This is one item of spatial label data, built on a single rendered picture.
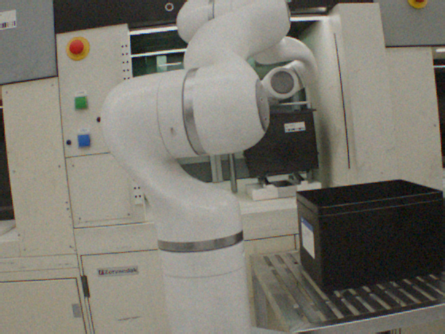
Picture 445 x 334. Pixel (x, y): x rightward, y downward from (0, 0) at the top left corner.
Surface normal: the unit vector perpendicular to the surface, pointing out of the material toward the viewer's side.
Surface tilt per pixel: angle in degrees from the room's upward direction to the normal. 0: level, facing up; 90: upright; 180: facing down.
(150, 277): 90
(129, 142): 95
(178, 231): 90
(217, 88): 67
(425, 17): 90
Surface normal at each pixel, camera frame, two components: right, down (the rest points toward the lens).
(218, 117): -0.14, 0.28
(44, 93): 0.06, 0.07
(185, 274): -0.38, 0.11
